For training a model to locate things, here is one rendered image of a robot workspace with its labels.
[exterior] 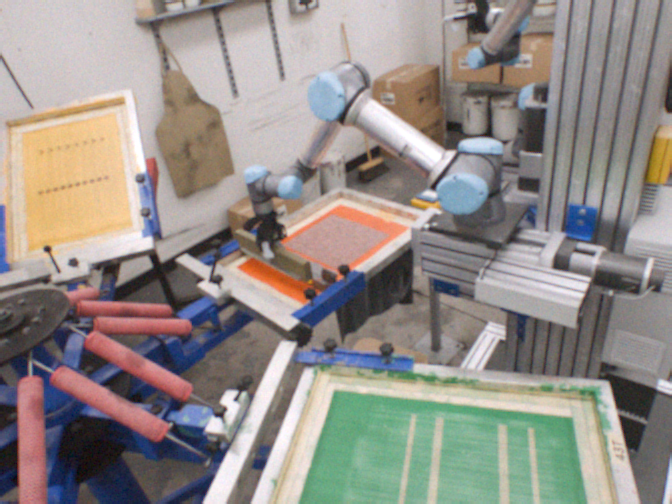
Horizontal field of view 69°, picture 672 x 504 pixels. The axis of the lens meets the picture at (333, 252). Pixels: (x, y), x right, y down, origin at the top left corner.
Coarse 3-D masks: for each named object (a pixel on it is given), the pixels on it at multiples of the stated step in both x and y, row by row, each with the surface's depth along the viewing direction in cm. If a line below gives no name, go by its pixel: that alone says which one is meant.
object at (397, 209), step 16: (336, 192) 231; (352, 192) 229; (304, 208) 222; (320, 208) 227; (384, 208) 215; (400, 208) 209; (288, 224) 215; (400, 240) 188; (240, 256) 201; (384, 256) 181; (224, 272) 187; (368, 272) 175; (256, 288) 175; (272, 304) 166; (288, 304) 165
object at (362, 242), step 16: (368, 224) 209; (384, 224) 207; (336, 240) 202; (352, 240) 200; (368, 240) 198; (384, 240) 196; (320, 256) 193; (336, 256) 191; (352, 256) 190; (368, 256) 188; (288, 288) 178; (304, 288) 177; (304, 304) 169
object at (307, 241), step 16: (336, 208) 225; (352, 208) 223; (320, 224) 215; (336, 224) 213; (352, 224) 211; (288, 240) 207; (304, 240) 205; (320, 240) 203; (304, 256) 195; (256, 272) 190; (272, 272) 188
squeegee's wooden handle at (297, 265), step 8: (240, 232) 188; (248, 232) 187; (240, 240) 189; (248, 240) 184; (248, 248) 187; (256, 248) 182; (272, 248) 174; (280, 248) 174; (280, 256) 172; (288, 256) 169; (296, 256) 168; (280, 264) 175; (288, 264) 170; (296, 264) 166; (304, 264) 163; (296, 272) 169; (304, 272) 165; (312, 272) 167
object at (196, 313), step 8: (192, 304) 164; (200, 304) 163; (208, 304) 162; (216, 304) 164; (224, 304) 166; (184, 312) 161; (192, 312) 160; (200, 312) 160; (192, 320) 159; (200, 320) 161
